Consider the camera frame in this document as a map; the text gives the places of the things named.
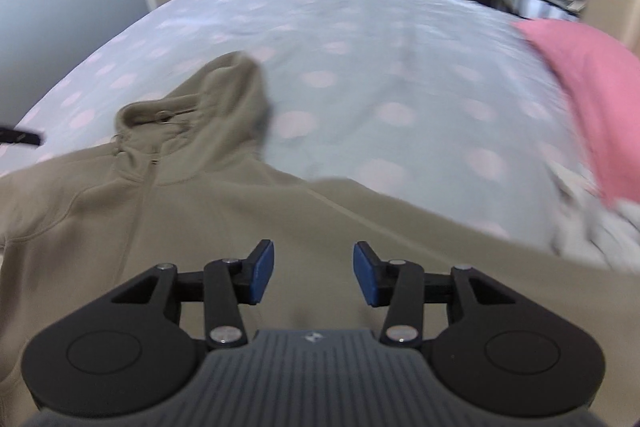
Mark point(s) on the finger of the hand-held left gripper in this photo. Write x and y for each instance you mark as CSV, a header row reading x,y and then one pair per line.
x,y
20,136

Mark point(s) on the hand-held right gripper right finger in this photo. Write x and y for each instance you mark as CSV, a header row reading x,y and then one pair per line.
x,y
365,277

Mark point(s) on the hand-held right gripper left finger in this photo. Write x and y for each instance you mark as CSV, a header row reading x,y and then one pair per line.
x,y
262,274

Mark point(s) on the khaki fleece hoodie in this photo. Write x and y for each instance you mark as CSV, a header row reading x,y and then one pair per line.
x,y
250,207

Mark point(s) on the bed with polka dot sheet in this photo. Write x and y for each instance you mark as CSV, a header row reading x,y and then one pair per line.
x,y
375,57

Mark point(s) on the pink pillow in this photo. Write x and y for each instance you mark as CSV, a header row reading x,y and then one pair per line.
x,y
590,97

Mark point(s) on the white low cabinet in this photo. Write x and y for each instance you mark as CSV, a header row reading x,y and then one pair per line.
x,y
550,4

